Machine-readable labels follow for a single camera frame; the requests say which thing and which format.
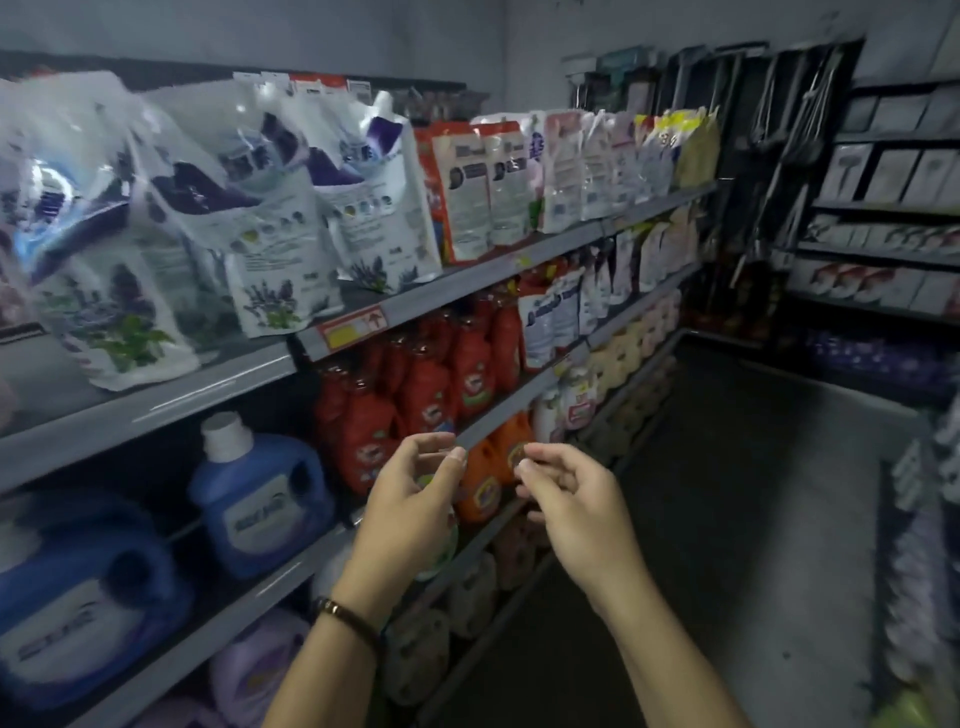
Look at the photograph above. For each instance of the white lavender detergent pouches group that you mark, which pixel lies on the white lavender detergent pouches group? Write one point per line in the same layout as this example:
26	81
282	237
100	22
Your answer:
255	225

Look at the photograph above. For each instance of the dark aisle shelf unit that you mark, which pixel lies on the dark aisle shelf unit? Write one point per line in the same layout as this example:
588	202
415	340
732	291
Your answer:
840	323

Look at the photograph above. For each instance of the grey metal shelf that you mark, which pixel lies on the grey metal shelf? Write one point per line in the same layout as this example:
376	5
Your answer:
135	425

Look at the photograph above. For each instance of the row of pale yellow bottles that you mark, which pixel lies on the row of pale yellow bottles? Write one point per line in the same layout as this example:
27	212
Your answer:
623	368

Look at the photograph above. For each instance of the row of pale round packs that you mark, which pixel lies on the row of pale round packs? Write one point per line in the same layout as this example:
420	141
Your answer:
413	660

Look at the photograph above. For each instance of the red-framed price tag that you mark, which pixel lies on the red-framed price tag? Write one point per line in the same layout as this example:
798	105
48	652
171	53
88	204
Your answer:
354	329

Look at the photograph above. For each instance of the person's right hand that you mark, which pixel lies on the person's right hand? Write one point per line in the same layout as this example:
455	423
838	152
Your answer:
593	518

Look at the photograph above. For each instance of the white green-label bottle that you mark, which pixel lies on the white green-label bottle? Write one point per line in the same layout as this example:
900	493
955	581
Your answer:
578	402

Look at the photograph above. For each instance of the person's left hand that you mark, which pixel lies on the person's left hand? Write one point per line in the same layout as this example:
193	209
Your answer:
402	518

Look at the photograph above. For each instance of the rack of pale packets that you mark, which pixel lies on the rack of pale packets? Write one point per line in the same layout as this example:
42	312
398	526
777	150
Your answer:
918	555

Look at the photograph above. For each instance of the dark background shelf unit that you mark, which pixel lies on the dark background shelf unit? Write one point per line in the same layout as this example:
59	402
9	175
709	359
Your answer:
150	68

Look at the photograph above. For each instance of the distant stacked boxes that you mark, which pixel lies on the distant stacked boxes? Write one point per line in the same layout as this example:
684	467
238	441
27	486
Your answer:
623	75

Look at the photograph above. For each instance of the row of white packaged goods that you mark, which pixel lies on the row of white packaged goods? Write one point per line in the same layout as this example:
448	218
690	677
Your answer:
885	173

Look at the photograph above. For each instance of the hanging mops and brooms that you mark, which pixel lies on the hanging mops and brooms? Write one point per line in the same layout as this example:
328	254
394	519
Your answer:
780	150

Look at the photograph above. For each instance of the row of red detergent bottles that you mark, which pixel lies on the row of red detergent bottles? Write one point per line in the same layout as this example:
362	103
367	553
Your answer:
405	390

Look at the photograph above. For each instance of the person's right forearm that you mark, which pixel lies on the person's right forearm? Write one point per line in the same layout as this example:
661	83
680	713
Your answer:
668	668

